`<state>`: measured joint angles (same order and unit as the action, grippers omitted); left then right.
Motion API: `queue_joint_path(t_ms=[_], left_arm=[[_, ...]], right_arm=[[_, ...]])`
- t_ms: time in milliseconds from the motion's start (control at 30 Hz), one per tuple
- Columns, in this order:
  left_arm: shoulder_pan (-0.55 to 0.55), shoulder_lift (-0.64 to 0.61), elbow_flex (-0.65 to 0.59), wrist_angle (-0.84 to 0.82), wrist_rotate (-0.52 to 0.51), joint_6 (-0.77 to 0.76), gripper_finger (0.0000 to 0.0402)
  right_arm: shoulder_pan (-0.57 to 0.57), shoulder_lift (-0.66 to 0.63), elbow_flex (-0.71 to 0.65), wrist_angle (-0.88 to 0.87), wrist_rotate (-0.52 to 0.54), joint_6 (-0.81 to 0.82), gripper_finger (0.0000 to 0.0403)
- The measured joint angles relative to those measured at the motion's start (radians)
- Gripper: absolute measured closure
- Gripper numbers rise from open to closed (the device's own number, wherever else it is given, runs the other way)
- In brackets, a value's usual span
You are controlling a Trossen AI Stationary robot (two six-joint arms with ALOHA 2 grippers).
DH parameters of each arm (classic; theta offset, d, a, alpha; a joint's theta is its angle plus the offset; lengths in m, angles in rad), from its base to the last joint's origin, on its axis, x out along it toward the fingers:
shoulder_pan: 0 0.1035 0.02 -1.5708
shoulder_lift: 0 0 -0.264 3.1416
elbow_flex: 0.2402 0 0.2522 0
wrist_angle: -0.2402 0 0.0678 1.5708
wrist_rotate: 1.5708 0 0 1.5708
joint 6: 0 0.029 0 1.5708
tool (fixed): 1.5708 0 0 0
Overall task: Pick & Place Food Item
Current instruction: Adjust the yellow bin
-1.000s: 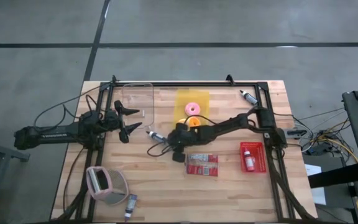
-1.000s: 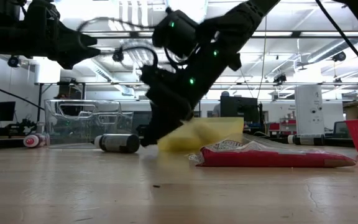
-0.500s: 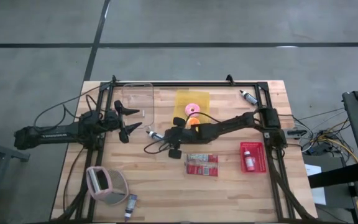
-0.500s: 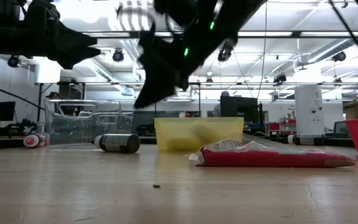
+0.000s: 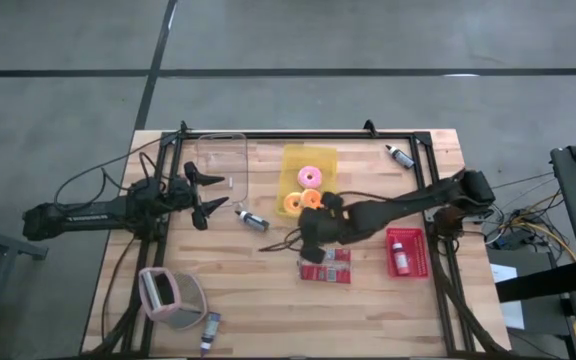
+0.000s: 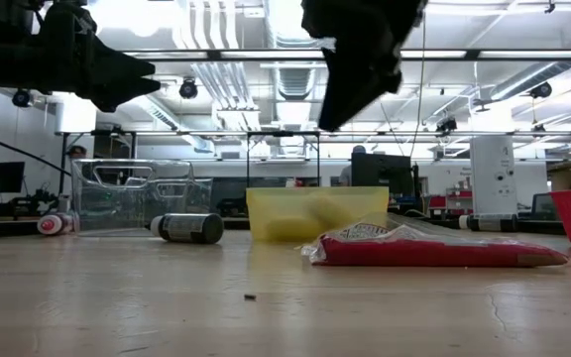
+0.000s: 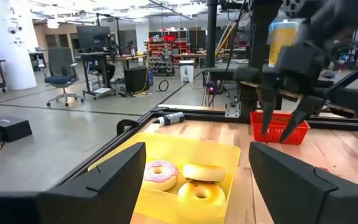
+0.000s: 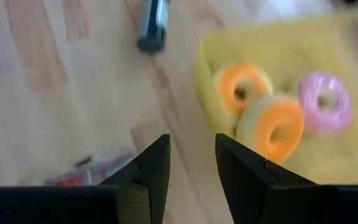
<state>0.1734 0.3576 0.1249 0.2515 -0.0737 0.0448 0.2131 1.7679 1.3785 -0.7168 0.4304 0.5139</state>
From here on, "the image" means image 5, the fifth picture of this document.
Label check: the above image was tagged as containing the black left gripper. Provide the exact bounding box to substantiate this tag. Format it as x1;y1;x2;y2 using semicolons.
166;159;230;231

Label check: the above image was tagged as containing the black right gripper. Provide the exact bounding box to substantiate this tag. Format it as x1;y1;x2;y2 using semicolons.
298;192;352;265

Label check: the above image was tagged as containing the red snack package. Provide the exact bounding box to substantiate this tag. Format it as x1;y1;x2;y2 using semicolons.
297;247;353;285

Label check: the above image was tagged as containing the pink frosted toy donut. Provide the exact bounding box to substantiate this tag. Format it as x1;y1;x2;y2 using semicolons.
296;165;324;190

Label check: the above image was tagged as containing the black bottle white cap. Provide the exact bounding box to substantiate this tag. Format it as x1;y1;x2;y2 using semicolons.
385;144;416;170
234;208;271;233

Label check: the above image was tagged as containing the yellow plastic bin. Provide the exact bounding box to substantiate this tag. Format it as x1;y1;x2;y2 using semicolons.
275;143;339;220

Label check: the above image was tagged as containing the light red dropper bottle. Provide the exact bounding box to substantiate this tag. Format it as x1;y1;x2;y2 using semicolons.
391;240;412;277

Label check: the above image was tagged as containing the purplish red dropper bottle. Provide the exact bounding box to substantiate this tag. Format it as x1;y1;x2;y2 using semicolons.
199;311;222;357

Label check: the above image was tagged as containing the clear plastic bin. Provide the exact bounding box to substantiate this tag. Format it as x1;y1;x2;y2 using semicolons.
195;132;249;205

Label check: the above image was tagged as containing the red plastic basket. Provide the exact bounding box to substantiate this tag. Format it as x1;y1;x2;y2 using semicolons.
385;227;430;279

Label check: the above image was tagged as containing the pink mesh basket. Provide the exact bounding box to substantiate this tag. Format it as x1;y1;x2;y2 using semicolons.
137;266;208;330

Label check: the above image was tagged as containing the white paper sheet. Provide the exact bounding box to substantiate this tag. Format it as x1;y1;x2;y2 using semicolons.
489;263;526;330

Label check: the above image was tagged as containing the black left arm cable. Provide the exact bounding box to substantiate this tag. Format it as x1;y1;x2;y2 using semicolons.
52;130;184;214

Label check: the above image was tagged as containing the black aluminium table frame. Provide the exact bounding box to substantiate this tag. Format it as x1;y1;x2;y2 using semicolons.
87;128;509;359

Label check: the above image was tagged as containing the tangled cable bundle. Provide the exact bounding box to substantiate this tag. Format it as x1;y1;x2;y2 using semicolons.
482;209;576;264

